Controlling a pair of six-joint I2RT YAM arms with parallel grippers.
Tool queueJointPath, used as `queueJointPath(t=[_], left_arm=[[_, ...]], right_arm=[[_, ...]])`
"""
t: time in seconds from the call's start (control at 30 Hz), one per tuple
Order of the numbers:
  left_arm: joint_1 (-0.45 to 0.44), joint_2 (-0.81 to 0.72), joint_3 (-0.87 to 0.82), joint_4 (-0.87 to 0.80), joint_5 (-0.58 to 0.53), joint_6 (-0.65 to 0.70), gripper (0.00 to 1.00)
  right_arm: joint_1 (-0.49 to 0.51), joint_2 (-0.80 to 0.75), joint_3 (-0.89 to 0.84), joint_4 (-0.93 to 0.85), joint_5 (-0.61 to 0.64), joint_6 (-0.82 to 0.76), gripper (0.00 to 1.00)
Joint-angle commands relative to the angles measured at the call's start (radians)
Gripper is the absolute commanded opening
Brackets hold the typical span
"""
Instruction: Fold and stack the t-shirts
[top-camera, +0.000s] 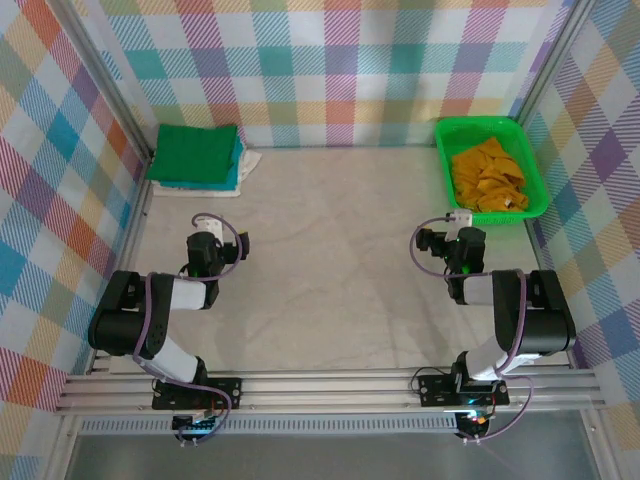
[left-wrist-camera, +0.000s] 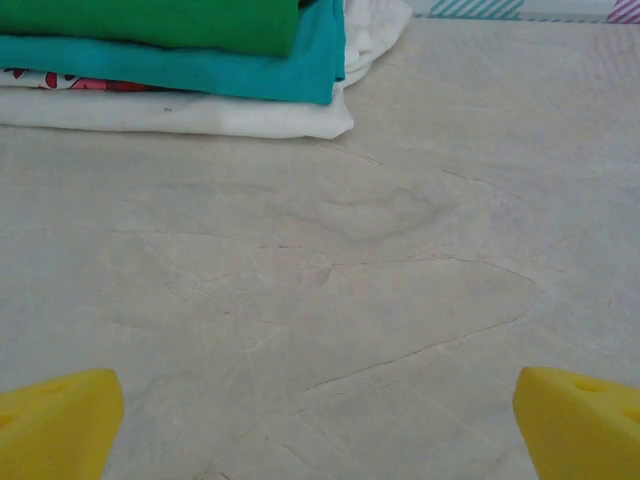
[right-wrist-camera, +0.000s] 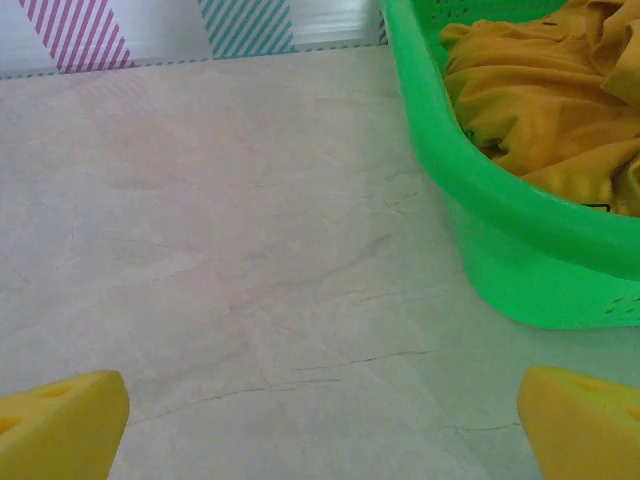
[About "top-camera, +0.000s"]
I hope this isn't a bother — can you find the yellow printed t-shirt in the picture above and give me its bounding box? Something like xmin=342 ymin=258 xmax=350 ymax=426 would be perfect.
xmin=451 ymin=137 xmax=530 ymax=214

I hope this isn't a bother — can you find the pale marbled table cover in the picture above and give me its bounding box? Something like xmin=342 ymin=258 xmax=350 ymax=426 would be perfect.
xmin=107 ymin=147 xmax=571 ymax=374

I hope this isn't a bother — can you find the white folded t-shirt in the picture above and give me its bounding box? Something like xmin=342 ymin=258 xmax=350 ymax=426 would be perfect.
xmin=152 ymin=147 xmax=264 ymax=199

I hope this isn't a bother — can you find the green plastic basket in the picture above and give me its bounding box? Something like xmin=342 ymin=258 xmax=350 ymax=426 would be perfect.
xmin=433 ymin=115 xmax=551 ymax=227

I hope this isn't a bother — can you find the grey metal plate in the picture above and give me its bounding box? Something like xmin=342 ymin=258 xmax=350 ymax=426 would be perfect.
xmin=64 ymin=434 xmax=599 ymax=480

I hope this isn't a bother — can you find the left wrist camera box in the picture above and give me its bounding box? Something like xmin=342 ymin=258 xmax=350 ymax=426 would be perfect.
xmin=192 ymin=214 xmax=224 ymax=236

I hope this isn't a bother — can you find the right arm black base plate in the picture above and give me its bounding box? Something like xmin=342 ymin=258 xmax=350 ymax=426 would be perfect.
xmin=417 ymin=372 xmax=511 ymax=407

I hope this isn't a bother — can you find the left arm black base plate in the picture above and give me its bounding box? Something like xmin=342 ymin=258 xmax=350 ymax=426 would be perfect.
xmin=152 ymin=377 xmax=243 ymax=412

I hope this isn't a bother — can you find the long aluminium base rail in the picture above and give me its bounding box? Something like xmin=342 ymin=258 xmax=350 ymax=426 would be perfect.
xmin=54 ymin=369 xmax=609 ymax=416

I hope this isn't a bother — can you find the slotted grey cable duct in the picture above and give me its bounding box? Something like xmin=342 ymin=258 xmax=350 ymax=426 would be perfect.
xmin=79 ymin=417 xmax=461 ymax=436

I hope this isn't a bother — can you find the aluminium corner post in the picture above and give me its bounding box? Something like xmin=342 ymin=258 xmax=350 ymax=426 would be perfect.
xmin=52 ymin=0 xmax=154 ymax=161
xmin=514 ymin=0 xmax=601 ymax=129

